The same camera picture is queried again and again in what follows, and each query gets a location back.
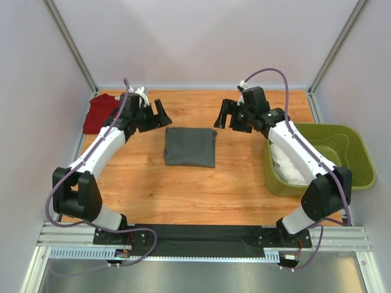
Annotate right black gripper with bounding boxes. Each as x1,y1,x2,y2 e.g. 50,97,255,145
214,99,254,134

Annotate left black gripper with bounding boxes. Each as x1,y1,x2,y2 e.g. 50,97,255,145
133,100,172,134

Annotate grey t-shirt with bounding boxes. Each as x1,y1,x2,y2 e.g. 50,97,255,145
163,127,217,168

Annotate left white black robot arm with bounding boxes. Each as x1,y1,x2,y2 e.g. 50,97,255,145
45,88,172,245

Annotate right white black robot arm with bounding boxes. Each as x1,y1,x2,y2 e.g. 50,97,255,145
214,86,353,247

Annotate red folded t-shirt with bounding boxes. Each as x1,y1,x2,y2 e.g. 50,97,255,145
83,94,119,134

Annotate white crumpled t-shirt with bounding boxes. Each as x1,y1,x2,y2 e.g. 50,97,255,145
270,143,307,186

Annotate green plastic basket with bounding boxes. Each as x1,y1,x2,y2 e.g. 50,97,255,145
262,123,376,198

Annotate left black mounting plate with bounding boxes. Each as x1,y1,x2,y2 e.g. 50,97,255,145
93,224,159,247

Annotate black mounting plate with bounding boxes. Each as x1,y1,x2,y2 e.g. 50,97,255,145
93,224,159,247
251,226,312,248

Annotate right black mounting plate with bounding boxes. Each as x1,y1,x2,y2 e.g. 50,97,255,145
251,226,312,248

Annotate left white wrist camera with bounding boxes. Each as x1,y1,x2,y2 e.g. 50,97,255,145
128,86,148,99

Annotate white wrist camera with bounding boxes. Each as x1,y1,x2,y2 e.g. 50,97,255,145
237,80,248,92
128,86,148,99

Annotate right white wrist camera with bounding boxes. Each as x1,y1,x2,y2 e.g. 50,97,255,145
237,80,248,92

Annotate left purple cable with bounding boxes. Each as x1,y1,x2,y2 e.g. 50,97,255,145
45,78,159,277

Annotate purple cable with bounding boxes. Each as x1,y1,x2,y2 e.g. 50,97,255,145
45,78,159,277
241,68,352,272

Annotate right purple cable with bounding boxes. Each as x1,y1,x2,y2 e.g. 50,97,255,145
241,68,352,272

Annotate right aluminium frame post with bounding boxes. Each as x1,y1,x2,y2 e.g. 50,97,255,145
308,0,370,94

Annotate aluminium frame post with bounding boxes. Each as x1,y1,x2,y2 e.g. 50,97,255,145
42,0,99,95
308,0,370,94

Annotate left aluminium frame post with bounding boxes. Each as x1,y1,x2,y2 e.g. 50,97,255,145
42,0,99,95

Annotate grey slotted cable duct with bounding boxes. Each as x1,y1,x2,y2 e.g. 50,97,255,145
48,246,281,263

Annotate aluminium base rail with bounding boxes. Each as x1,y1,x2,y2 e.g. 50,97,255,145
37,222,372,251

